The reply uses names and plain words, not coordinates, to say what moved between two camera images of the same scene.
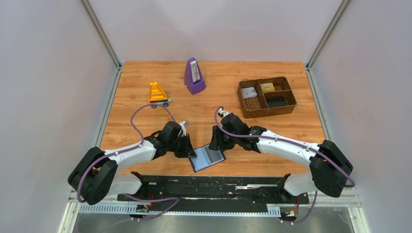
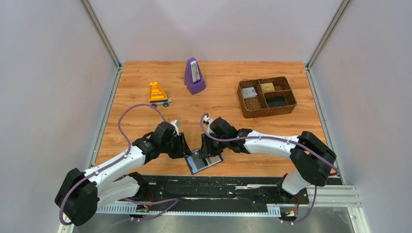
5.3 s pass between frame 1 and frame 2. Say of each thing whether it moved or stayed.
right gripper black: moved
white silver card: stayed
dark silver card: stayed
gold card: stayed
